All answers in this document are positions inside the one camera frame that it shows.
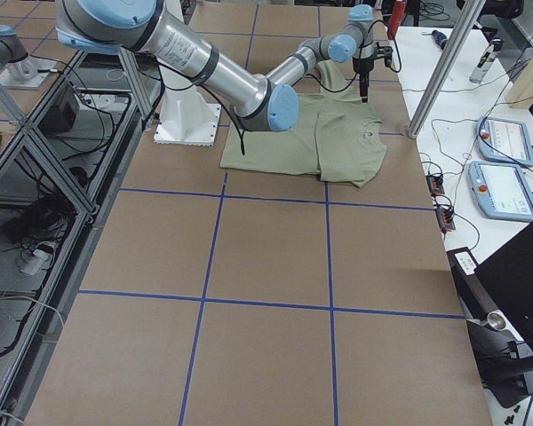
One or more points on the aluminium frame cabinet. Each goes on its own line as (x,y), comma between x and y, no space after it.
(67,136)

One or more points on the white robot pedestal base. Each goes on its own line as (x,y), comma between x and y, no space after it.
(185,117)

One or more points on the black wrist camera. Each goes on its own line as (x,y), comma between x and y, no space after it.
(385,53)

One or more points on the far blue teach pendant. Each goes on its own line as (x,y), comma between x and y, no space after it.
(503,140)

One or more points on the sage green long-sleeve shirt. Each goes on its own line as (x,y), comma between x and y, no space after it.
(335,138)

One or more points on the blue teach pendant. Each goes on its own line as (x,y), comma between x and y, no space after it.
(501,191)
(503,140)

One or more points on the red cylinder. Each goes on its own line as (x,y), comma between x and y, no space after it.
(396,18)

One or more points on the orange black USB hub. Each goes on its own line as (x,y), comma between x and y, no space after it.
(443,206)

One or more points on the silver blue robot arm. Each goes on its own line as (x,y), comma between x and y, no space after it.
(354,42)
(147,26)

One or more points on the aluminium frame post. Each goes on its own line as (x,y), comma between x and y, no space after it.
(458,35)

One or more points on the near blue teach pendant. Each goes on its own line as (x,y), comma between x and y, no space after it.
(501,191)

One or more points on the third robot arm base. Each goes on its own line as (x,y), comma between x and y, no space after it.
(18,69)

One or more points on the black monitor on stand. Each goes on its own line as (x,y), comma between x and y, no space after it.
(498,293)

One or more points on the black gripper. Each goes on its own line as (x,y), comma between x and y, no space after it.
(362,66)

